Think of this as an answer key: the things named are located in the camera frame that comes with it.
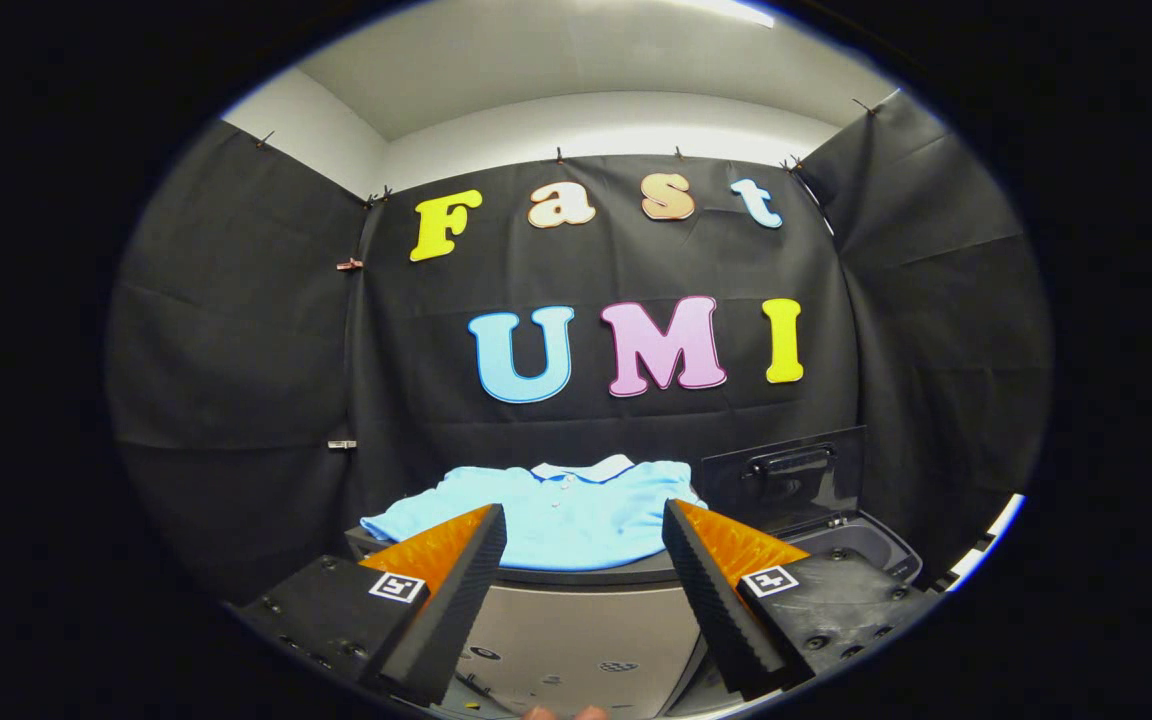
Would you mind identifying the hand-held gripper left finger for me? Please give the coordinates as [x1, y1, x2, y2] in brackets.
[236, 503, 509, 707]

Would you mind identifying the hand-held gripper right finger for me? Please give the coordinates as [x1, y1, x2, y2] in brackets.
[660, 498, 940, 701]

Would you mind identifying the light blue polo shirt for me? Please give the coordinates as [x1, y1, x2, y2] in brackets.
[360, 454, 709, 573]

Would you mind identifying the black backdrop cloth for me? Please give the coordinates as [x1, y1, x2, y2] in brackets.
[106, 90, 1052, 606]

